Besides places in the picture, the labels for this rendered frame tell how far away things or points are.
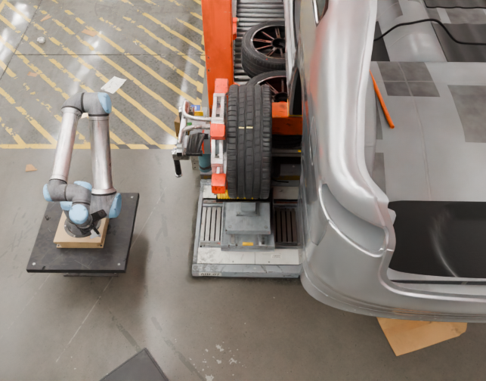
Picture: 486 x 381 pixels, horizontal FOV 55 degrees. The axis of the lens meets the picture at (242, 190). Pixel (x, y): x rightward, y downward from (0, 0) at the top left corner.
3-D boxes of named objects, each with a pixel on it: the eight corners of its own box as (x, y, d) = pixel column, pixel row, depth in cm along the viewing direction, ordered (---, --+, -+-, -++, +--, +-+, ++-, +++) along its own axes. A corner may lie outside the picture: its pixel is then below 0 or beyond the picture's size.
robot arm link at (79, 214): (88, 202, 235) (86, 222, 233) (92, 209, 247) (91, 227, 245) (69, 202, 234) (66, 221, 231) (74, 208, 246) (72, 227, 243)
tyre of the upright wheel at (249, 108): (270, 217, 254) (273, 94, 231) (226, 216, 254) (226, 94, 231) (266, 178, 316) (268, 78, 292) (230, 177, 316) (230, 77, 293)
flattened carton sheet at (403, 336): (475, 330, 289) (477, 328, 287) (396, 356, 279) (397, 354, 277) (448, 288, 307) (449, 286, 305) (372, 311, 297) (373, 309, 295)
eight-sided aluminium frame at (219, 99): (225, 207, 278) (221, 142, 235) (214, 206, 278) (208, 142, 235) (228, 141, 312) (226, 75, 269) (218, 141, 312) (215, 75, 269)
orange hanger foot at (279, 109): (308, 135, 323) (314, 97, 296) (233, 134, 324) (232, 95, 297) (307, 119, 334) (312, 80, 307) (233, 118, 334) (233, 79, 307)
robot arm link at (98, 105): (95, 213, 292) (86, 91, 273) (123, 214, 292) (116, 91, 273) (88, 221, 277) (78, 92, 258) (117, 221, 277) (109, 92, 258)
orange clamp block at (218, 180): (226, 181, 259) (225, 193, 254) (212, 181, 259) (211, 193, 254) (225, 172, 254) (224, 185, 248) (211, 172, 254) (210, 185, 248)
